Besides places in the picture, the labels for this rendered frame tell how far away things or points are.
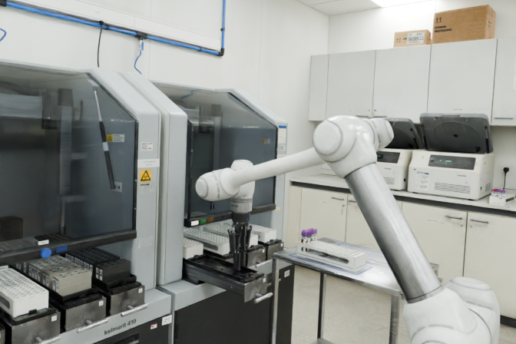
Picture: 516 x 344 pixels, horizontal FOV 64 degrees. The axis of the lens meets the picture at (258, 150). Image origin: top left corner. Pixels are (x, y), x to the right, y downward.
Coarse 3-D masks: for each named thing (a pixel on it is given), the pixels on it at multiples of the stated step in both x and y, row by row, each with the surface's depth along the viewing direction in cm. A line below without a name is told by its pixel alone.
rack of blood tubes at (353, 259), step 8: (296, 248) 189; (312, 248) 183; (320, 248) 180; (328, 248) 182; (336, 248) 181; (344, 248) 182; (304, 256) 186; (312, 256) 183; (320, 256) 180; (328, 256) 187; (336, 256) 186; (344, 256) 172; (352, 256) 170; (360, 256) 172; (336, 264) 175; (344, 264) 172; (352, 264) 170; (360, 264) 173
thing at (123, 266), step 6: (108, 264) 149; (114, 264) 149; (120, 264) 150; (126, 264) 152; (102, 270) 145; (108, 270) 146; (114, 270) 148; (120, 270) 150; (126, 270) 152; (102, 276) 145; (108, 276) 147; (114, 276) 149; (120, 276) 150; (126, 276) 152; (108, 282) 147
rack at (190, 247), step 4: (184, 240) 190; (188, 240) 189; (192, 240) 190; (184, 244) 183; (188, 244) 183; (192, 244) 184; (196, 244) 184; (200, 244) 184; (184, 248) 179; (188, 248) 179; (192, 248) 181; (196, 248) 182; (200, 248) 184; (184, 252) 179; (188, 252) 179; (192, 252) 181; (196, 252) 182; (200, 252) 185; (184, 256) 179; (188, 256) 179; (192, 256) 181
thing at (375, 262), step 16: (320, 240) 216; (336, 240) 218; (272, 256) 190; (288, 256) 186; (368, 256) 192; (272, 272) 191; (320, 272) 173; (336, 272) 169; (352, 272) 170; (368, 272) 170; (384, 272) 171; (272, 288) 191; (320, 288) 223; (384, 288) 155; (272, 304) 191; (320, 304) 223; (272, 320) 191; (320, 320) 223; (272, 336) 191; (320, 336) 223
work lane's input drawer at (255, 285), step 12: (192, 264) 175; (204, 264) 176; (216, 264) 177; (228, 264) 177; (192, 276) 173; (204, 276) 169; (216, 276) 165; (228, 276) 162; (240, 276) 164; (252, 276) 160; (264, 276) 164; (228, 288) 160; (240, 288) 156; (252, 288) 158; (264, 288) 164
